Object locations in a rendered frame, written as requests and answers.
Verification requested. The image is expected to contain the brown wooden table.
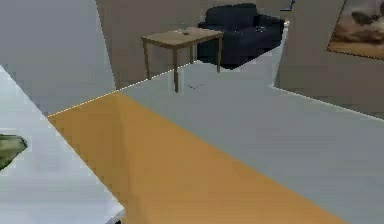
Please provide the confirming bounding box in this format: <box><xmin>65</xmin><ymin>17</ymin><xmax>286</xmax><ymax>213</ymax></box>
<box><xmin>141</xmin><ymin>26</ymin><xmax>225</xmax><ymax>94</ymax></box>

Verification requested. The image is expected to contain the dark blue armchair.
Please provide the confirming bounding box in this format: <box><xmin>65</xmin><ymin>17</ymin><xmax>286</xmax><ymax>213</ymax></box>
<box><xmin>196</xmin><ymin>2</ymin><xmax>286</xmax><ymax>70</ymax></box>

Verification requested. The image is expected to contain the white table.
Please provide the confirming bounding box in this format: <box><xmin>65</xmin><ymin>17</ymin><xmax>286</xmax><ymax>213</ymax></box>
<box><xmin>0</xmin><ymin>65</ymin><xmax>126</xmax><ymax>224</ymax></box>

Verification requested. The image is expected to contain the green leafy object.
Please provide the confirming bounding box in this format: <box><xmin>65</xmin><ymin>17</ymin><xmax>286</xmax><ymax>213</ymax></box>
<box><xmin>0</xmin><ymin>133</ymin><xmax>29</xmax><ymax>171</ymax></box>

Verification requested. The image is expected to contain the framed brown picture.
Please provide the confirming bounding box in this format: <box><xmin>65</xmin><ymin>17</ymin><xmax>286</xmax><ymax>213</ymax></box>
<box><xmin>326</xmin><ymin>0</ymin><xmax>384</xmax><ymax>61</ymax></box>

